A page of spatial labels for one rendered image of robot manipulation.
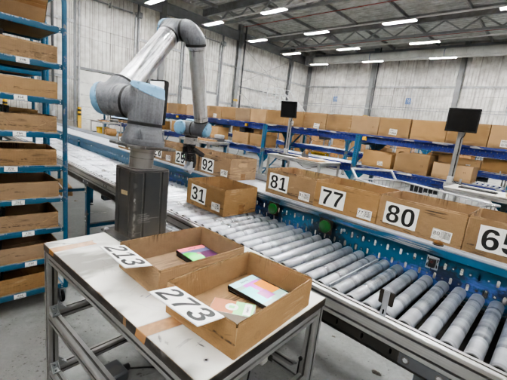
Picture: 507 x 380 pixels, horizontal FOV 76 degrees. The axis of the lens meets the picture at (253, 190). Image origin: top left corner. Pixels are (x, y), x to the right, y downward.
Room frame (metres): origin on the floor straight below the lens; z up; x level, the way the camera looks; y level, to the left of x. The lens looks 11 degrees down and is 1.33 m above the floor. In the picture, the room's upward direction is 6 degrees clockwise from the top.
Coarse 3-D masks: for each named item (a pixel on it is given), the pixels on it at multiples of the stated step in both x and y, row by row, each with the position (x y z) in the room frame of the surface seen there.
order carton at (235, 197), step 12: (192, 180) 2.12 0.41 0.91; (204, 180) 2.27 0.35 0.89; (216, 180) 2.34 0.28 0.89; (228, 180) 2.31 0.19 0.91; (216, 192) 1.95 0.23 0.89; (228, 192) 1.91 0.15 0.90; (240, 192) 1.99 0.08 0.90; (252, 192) 2.07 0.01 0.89; (204, 204) 2.02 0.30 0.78; (228, 204) 1.92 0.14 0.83; (240, 204) 2.00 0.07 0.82; (252, 204) 2.08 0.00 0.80
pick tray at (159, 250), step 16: (128, 240) 1.14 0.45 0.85; (144, 240) 1.18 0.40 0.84; (160, 240) 1.24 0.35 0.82; (176, 240) 1.29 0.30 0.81; (192, 240) 1.36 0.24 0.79; (208, 240) 1.35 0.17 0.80; (224, 240) 1.29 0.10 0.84; (144, 256) 1.19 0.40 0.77; (160, 256) 1.22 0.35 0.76; (176, 256) 1.24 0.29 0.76; (208, 256) 1.07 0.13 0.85; (224, 256) 1.12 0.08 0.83; (128, 272) 1.06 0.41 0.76; (144, 272) 0.98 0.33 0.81; (160, 272) 0.93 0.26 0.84; (176, 272) 0.97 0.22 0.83; (144, 288) 0.98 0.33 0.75; (160, 288) 0.93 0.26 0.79
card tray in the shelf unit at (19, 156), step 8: (0, 144) 2.01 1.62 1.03; (8, 144) 2.04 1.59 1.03; (16, 144) 2.06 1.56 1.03; (24, 144) 2.09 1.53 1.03; (32, 144) 2.12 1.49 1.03; (40, 144) 2.15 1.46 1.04; (0, 152) 1.77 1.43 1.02; (8, 152) 1.80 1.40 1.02; (16, 152) 1.82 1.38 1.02; (24, 152) 1.85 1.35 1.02; (32, 152) 1.88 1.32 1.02; (40, 152) 1.90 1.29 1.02; (48, 152) 1.93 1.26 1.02; (56, 152) 1.96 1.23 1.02; (0, 160) 1.77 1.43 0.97; (8, 160) 1.80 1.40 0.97; (16, 160) 1.82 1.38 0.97; (24, 160) 1.85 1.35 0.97; (32, 160) 1.88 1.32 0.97; (40, 160) 1.90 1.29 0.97; (48, 160) 1.93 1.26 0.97; (56, 160) 1.96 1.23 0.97
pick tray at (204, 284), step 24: (216, 264) 1.03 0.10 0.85; (240, 264) 1.13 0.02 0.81; (264, 264) 1.12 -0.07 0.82; (192, 288) 0.95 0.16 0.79; (216, 288) 1.02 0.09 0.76; (288, 288) 1.05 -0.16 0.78; (168, 312) 0.86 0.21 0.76; (264, 312) 0.78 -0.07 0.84; (288, 312) 0.89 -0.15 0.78; (216, 336) 0.74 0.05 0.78; (240, 336) 0.71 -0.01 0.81; (264, 336) 0.80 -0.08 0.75
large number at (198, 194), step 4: (192, 184) 2.12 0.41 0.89; (192, 188) 2.11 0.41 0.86; (196, 188) 2.09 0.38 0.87; (200, 188) 2.06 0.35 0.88; (204, 188) 2.03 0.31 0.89; (192, 192) 2.11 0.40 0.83; (196, 192) 2.08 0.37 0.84; (200, 192) 2.06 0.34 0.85; (204, 192) 2.02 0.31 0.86; (192, 196) 2.11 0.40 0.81; (196, 196) 2.08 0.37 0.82; (200, 196) 2.05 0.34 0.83; (204, 196) 2.02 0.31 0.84; (196, 200) 2.08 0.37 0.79; (200, 200) 2.05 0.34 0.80; (204, 200) 2.02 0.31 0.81
